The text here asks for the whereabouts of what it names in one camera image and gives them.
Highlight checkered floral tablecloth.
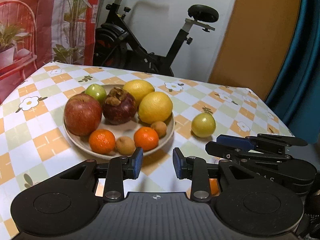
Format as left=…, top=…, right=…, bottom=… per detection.
left=1, top=62, right=291, bottom=239

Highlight printed plant backdrop curtain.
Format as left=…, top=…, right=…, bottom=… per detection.
left=1, top=0, right=99, bottom=101

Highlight dark purple mangosteen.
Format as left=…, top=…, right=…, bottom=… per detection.
left=103, top=87, right=137, bottom=125

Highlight green jujube on plate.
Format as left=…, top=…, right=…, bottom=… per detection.
left=85, top=83, right=107, bottom=105

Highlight orange wooden door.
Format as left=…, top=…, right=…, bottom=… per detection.
left=209, top=0, right=300, bottom=99

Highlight large yellow lemon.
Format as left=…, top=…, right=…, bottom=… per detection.
left=138, top=92, right=173, bottom=124

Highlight teal curtain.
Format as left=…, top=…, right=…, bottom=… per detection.
left=266, top=0, right=319, bottom=144

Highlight small brown longan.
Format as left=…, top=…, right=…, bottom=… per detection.
left=116, top=136, right=136, bottom=156
left=151, top=121, right=167, bottom=138

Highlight yellow-green jujube on table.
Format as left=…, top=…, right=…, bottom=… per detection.
left=191, top=113, right=216, bottom=138

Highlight orange tangerine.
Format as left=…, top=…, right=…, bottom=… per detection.
left=133, top=127, right=159, bottom=152
left=88, top=129, right=116, bottom=155
left=209, top=178, right=220, bottom=196

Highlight black exercise bike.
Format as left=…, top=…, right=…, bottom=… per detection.
left=92, top=0, right=220, bottom=78

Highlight red apple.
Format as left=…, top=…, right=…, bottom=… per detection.
left=63, top=93, right=102, bottom=137

